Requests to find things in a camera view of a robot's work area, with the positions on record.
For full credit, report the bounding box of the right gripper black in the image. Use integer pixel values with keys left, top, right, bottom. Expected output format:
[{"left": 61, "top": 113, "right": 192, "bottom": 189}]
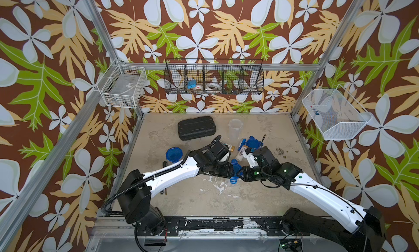
[{"left": 232, "top": 165, "right": 270, "bottom": 181}]

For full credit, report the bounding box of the blue lid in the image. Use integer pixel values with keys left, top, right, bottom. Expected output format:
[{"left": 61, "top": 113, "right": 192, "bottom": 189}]
[
  {"left": 165, "top": 147, "right": 184, "bottom": 163},
  {"left": 230, "top": 159, "right": 242, "bottom": 185},
  {"left": 244, "top": 136, "right": 264, "bottom": 152}
]

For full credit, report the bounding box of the white bottle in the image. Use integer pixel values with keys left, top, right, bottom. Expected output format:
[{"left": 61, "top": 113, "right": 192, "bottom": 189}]
[{"left": 235, "top": 145, "right": 248, "bottom": 162}]

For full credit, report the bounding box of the blue toothbrush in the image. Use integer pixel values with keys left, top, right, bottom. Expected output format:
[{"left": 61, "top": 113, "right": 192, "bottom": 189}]
[{"left": 238, "top": 139, "right": 247, "bottom": 151}]

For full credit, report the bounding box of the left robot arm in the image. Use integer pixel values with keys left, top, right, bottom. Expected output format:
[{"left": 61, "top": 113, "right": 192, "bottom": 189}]
[{"left": 101, "top": 136, "right": 234, "bottom": 236}]

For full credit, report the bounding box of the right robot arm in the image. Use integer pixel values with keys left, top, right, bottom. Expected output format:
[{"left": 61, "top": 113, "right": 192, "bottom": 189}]
[{"left": 239, "top": 147, "right": 386, "bottom": 252}]

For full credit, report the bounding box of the black plastic tool case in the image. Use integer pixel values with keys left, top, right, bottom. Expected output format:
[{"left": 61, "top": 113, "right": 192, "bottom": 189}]
[{"left": 177, "top": 116, "right": 217, "bottom": 141}]

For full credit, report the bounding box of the white tape roll in basket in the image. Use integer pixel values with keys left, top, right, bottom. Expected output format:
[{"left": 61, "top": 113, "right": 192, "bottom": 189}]
[{"left": 206, "top": 82, "right": 222, "bottom": 91}]

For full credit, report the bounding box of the blue tape roll in basket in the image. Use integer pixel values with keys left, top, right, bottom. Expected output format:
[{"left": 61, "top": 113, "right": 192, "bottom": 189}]
[{"left": 187, "top": 79, "right": 197, "bottom": 89}]

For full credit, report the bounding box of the white mesh basket right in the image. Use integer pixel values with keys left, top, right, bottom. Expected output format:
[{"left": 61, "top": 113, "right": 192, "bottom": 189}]
[{"left": 302, "top": 85, "right": 373, "bottom": 141}]

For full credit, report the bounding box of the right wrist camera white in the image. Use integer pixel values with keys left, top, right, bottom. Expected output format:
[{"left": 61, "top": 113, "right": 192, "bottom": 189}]
[{"left": 243, "top": 148, "right": 259, "bottom": 168}]

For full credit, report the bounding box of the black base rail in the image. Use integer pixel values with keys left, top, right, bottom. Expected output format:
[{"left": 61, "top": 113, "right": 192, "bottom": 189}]
[{"left": 135, "top": 215, "right": 312, "bottom": 237}]

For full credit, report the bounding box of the black wire basket back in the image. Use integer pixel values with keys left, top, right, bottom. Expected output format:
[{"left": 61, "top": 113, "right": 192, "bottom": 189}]
[{"left": 163, "top": 58, "right": 265, "bottom": 95}]

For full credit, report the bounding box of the white wire basket left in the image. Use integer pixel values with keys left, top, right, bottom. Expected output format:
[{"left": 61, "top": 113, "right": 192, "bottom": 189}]
[{"left": 98, "top": 63, "right": 148, "bottom": 109}]

